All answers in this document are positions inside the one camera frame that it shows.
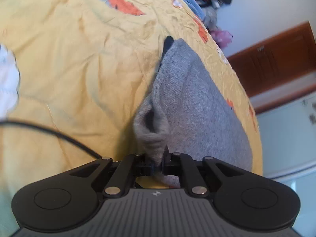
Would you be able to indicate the clear plastic bag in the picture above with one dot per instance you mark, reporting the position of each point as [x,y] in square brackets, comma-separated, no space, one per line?
[210,19]

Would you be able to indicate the yellow cartoon print bedspread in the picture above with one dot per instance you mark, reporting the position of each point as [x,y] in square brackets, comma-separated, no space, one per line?
[85,66]

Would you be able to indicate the brown wooden door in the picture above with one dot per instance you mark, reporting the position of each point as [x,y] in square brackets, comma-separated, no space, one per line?
[288,55]

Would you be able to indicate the pink plastic bag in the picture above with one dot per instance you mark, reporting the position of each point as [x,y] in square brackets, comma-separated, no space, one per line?
[222,38]

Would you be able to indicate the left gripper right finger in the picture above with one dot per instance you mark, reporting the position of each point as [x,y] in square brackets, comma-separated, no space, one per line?
[184,167]

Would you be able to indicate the grey navy knit sweater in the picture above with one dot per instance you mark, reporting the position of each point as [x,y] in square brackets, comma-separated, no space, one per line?
[185,112]

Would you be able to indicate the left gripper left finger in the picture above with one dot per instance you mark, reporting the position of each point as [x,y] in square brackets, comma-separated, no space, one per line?
[125,174]

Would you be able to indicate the silver door handle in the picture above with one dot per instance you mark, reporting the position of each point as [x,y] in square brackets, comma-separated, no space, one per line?
[261,48]

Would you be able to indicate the blue knit blanket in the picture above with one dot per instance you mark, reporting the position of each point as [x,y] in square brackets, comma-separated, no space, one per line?
[196,9]

